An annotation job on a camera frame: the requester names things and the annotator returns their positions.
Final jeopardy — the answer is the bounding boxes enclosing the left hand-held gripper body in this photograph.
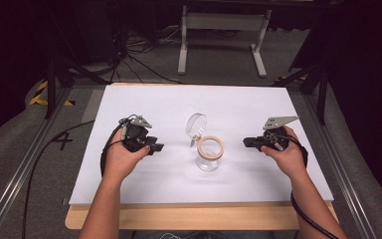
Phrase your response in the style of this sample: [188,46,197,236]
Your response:
[118,115,157,154]

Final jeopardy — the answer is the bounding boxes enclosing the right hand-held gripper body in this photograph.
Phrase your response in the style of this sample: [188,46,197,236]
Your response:
[255,116,300,152]

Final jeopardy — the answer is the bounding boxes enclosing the clear glass jar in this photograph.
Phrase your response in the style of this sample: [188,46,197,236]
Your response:
[195,134,226,172]

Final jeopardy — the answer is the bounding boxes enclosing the clear hinged jar lid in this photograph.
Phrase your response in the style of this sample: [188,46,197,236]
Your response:
[185,113,209,148]

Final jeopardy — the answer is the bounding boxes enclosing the person's right hand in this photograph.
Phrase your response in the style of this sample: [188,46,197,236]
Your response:
[260,125,307,180]

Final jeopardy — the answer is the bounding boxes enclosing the person's left hand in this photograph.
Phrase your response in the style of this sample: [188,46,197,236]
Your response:
[102,136,151,183]

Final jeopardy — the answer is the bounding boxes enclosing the black tripod stand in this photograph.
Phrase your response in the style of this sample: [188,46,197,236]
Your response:
[272,63,329,126]
[43,0,112,120]

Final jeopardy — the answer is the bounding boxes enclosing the yellow black floor tape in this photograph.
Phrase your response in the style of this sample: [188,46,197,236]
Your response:
[28,80,77,108]

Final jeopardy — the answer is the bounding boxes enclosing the white metal stand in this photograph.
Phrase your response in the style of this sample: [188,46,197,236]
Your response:
[177,4,273,79]

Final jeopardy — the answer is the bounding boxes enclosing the aluminium floor rail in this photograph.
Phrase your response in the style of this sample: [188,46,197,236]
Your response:
[302,94,379,239]
[0,87,74,239]

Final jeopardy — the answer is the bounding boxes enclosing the bundle of floor cables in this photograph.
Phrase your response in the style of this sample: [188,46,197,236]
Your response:
[108,19,187,86]

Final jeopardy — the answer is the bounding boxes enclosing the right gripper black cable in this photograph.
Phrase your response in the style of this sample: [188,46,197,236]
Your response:
[286,135,341,239]

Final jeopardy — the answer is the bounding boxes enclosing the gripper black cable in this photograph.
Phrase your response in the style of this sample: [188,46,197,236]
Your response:
[286,135,341,239]
[21,119,127,239]

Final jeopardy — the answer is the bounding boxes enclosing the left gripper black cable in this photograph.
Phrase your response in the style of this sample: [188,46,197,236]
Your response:
[21,119,127,239]

